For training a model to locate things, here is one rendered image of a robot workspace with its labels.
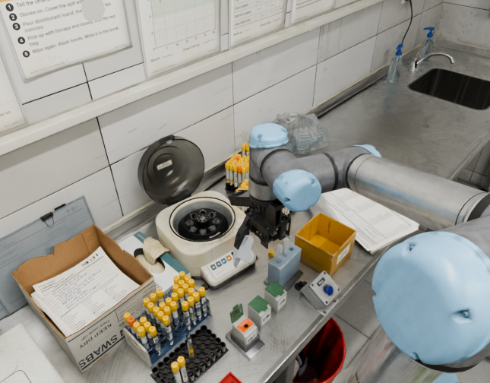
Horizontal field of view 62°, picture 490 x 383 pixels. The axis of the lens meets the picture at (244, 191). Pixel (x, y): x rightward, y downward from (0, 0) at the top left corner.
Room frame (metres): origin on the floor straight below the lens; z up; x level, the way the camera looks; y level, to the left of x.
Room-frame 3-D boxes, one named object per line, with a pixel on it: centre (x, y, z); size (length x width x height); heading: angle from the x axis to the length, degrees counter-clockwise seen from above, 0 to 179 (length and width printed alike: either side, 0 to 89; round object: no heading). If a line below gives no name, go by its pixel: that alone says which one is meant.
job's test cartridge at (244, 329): (0.57, 0.00, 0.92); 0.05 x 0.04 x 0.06; 44
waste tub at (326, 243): (0.86, -0.24, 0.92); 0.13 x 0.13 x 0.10; 48
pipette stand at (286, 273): (0.78, -0.11, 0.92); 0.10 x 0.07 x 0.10; 139
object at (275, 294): (0.69, -0.08, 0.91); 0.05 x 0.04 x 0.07; 46
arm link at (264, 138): (0.70, -0.05, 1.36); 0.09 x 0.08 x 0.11; 21
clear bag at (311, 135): (1.52, -0.27, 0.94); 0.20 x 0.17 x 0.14; 114
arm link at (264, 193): (0.70, -0.05, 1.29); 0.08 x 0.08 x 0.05
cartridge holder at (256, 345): (0.57, 0.00, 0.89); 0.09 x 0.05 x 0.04; 44
